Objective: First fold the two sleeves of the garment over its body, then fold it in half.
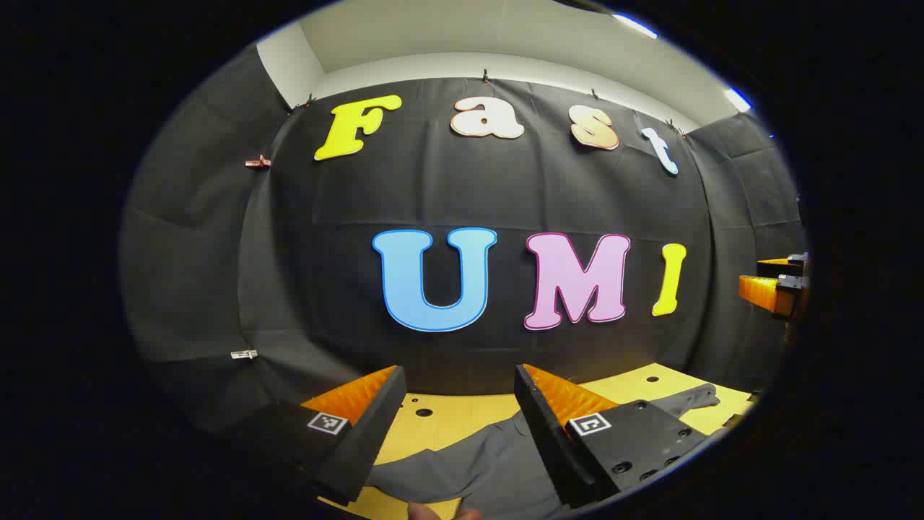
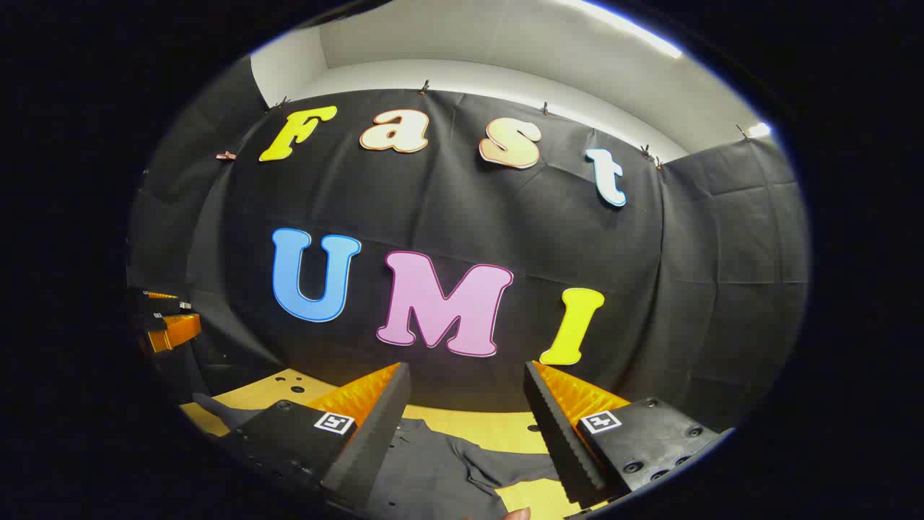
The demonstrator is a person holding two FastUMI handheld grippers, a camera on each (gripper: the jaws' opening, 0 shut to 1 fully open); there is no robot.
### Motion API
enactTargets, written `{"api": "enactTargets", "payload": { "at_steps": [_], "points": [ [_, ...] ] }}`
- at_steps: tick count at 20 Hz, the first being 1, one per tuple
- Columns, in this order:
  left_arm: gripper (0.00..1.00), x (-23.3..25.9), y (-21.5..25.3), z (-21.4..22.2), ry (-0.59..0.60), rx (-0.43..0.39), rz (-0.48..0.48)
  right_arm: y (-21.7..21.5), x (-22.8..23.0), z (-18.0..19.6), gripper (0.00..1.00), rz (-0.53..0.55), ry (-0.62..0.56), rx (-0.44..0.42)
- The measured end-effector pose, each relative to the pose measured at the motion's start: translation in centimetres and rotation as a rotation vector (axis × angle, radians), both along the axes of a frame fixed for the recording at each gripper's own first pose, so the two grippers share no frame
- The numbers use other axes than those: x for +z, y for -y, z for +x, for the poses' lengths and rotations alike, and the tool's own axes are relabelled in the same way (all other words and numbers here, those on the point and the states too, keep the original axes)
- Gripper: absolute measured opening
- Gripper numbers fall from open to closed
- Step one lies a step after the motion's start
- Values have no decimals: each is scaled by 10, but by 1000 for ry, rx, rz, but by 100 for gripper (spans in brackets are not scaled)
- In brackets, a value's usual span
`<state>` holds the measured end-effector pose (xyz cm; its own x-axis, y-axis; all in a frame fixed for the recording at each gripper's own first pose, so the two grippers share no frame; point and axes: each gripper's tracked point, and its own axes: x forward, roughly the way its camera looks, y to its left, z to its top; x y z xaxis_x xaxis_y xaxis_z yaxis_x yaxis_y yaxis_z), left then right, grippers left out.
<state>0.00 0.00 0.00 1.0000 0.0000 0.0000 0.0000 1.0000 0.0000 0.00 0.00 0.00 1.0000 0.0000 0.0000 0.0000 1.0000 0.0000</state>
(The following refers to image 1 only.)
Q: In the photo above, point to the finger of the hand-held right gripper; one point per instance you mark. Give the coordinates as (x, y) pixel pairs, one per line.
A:
(779, 267)
(761, 292)

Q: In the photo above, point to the copper backdrop clip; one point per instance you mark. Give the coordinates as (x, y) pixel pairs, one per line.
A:
(258, 162)

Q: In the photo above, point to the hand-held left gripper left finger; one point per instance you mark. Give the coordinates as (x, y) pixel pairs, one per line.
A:
(375, 433)

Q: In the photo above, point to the ceiling light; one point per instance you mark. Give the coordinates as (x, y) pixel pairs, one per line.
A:
(738, 100)
(635, 25)

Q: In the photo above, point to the grey shirt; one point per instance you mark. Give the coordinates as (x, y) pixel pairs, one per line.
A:
(491, 462)

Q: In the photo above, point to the black backdrop cloth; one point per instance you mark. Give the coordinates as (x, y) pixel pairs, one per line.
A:
(433, 188)

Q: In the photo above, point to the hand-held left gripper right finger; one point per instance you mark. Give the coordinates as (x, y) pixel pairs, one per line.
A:
(541, 433)

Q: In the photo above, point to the white backdrop clip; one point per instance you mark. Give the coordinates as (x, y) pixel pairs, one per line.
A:
(243, 354)

